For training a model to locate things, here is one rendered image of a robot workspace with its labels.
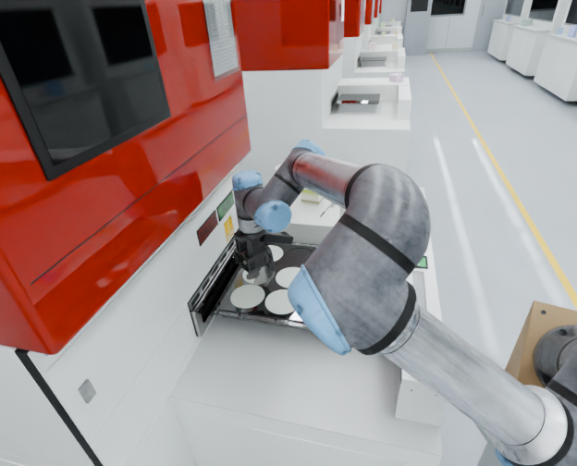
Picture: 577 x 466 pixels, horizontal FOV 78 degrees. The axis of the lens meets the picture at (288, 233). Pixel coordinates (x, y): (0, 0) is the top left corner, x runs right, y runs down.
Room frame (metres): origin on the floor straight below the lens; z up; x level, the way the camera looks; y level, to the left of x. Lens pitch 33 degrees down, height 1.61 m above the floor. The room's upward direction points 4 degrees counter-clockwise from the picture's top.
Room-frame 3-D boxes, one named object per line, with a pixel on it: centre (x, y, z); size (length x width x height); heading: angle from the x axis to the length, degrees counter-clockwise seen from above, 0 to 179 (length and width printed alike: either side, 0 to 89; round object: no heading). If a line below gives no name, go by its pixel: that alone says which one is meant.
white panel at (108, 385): (0.74, 0.27, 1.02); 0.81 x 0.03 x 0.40; 164
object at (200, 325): (0.90, 0.21, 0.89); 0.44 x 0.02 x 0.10; 164
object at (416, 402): (0.69, -0.33, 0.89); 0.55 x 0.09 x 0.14; 164
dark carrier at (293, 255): (0.86, 0.00, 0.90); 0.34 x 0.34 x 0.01; 74
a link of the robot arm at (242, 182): (0.82, 0.09, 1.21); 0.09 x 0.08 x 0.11; 28
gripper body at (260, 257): (0.81, 0.10, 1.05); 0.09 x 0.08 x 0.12; 129
